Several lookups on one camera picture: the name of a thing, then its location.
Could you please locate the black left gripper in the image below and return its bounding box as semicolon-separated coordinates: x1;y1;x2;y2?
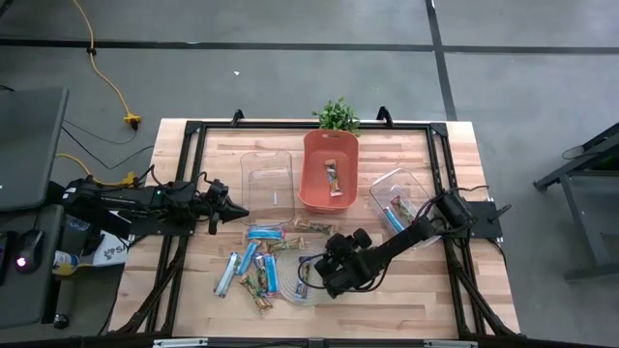
198;179;251;236

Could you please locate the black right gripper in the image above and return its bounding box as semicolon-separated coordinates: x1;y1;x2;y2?
314;227;388;300

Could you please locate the clear plastic bin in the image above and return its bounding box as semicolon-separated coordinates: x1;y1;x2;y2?
368;166;445;251
239;150;297;228

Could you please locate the blue and white granola bar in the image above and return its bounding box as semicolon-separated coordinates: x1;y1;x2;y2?
213;251;244;299

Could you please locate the green red granola bar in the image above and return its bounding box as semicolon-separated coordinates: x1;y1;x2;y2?
389;194;415;222

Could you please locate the round woven beige mat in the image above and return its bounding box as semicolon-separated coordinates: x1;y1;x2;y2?
275;240;339;307

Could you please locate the orange plastic bin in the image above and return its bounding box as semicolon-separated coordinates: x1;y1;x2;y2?
298;129;361;214

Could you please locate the white printed bag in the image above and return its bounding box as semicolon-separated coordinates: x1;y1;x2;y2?
90;230;133;268

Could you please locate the green potted plant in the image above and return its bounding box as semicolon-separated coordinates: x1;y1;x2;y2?
311;96;363;138

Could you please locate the plastic bottle yellow label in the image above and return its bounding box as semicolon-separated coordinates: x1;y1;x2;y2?
51;249;81;277

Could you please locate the black computer mouse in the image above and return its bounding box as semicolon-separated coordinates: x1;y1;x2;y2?
15;228;45;276

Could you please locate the black side table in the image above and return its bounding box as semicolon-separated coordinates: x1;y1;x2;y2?
0;202;67;331

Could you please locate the black metal stand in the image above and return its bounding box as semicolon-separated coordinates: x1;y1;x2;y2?
533;121;619;282

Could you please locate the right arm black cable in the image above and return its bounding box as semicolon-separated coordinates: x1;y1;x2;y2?
296;251;335;292

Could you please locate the yellow extension cable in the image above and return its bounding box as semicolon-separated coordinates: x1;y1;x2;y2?
71;0;143;131
54;153;139;189

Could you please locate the black aluminium frame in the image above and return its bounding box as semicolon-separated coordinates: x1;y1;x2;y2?
108;106;521;339

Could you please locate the silver metal bracket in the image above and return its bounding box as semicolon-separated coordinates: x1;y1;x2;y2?
152;337;209;348
424;339;479;348

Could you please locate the thin black floor cable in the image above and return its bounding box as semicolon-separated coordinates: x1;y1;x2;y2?
61;119;140;146
60;125;156;171

